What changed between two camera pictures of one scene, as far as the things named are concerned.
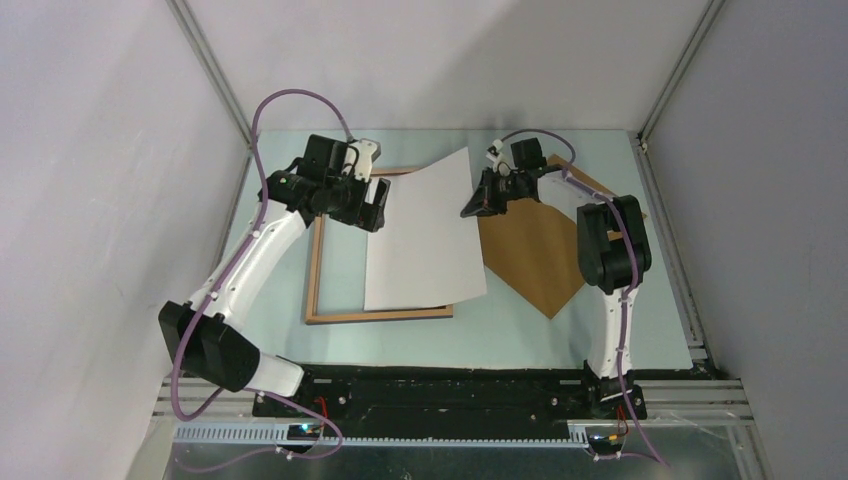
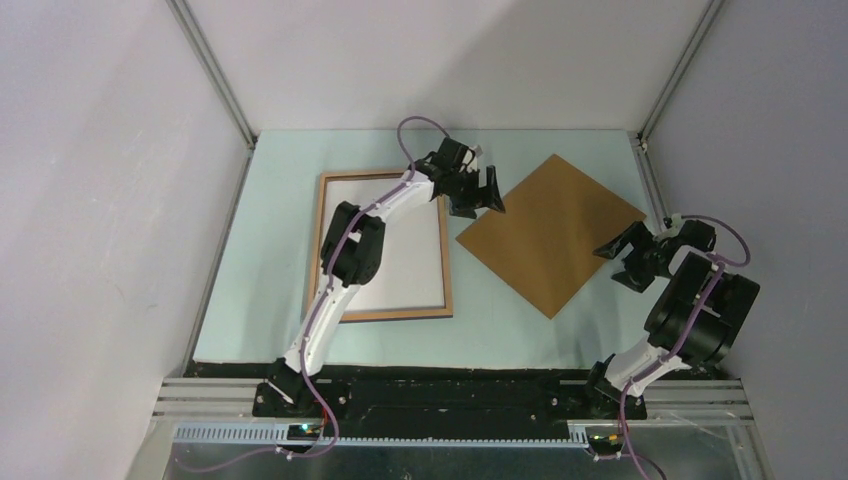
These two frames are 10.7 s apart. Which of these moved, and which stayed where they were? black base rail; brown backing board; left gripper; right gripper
Moved: left gripper; right gripper
Stayed: black base rail; brown backing board
